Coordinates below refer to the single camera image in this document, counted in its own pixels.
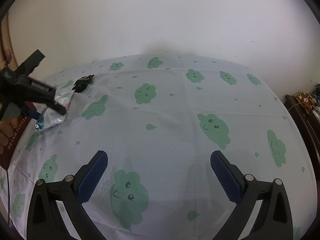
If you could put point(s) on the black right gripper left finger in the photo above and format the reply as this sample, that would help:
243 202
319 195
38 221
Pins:
44 218

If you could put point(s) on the person's left hand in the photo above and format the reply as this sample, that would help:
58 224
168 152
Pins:
6 132

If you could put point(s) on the gold red toffee tin box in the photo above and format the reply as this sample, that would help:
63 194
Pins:
16 141

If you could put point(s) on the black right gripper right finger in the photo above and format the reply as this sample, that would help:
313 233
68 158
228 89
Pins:
274 219

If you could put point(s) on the teal white plastic packet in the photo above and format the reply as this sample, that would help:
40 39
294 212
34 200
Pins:
49 117

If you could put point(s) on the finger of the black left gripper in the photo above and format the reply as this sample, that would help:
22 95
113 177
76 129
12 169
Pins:
28 66
31 90

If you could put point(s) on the dark hair clip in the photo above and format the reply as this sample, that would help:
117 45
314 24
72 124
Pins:
83 83

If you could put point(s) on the green cloud pattern tablecloth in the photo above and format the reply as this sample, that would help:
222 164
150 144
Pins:
159 118

